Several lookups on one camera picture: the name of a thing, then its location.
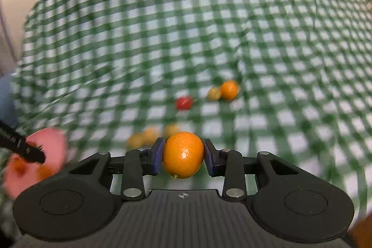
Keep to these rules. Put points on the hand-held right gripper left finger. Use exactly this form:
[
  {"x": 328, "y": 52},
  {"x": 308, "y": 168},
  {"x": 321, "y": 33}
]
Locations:
[{"x": 157, "y": 157}]

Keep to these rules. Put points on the round orange kumquat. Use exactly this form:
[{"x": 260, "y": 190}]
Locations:
[{"x": 229, "y": 90}]

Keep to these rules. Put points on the red cherry tomato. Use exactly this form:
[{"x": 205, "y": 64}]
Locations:
[{"x": 183, "y": 102}]

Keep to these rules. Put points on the green checked tablecloth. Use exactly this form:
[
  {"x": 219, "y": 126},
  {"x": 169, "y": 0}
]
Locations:
[{"x": 186, "y": 33}]

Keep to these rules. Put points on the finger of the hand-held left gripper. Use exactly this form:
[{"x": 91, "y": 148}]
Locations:
[{"x": 20, "y": 145}]

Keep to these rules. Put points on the large orange kumquat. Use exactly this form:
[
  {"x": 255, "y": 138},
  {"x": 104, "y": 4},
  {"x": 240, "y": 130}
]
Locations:
[{"x": 183, "y": 155}]

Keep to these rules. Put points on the pink plate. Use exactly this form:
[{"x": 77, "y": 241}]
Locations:
[{"x": 53, "y": 146}]

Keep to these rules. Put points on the yellow-green round fruit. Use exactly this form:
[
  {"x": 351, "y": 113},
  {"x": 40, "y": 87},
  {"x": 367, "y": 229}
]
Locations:
[{"x": 214, "y": 93}]

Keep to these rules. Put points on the blue object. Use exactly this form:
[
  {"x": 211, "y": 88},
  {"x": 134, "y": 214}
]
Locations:
[{"x": 6, "y": 99}]

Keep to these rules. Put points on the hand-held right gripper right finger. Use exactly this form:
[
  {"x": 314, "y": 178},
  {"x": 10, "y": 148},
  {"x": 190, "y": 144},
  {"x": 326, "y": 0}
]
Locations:
[{"x": 209, "y": 159}]

